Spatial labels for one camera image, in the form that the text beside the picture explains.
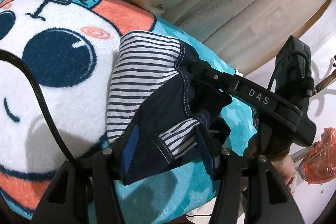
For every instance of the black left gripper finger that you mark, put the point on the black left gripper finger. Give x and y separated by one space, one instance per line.
268 198
88 180
203 71

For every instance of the navy striped children's pants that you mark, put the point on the navy striped children's pants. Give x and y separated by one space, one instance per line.
161 114

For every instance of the right hand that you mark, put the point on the right hand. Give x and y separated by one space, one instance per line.
285 168

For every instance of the red plastic bag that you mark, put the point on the red plastic bag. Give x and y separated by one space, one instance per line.
318 166

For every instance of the cartoon fleece blanket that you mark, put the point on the cartoon fleece blanket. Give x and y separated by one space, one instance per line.
57 59

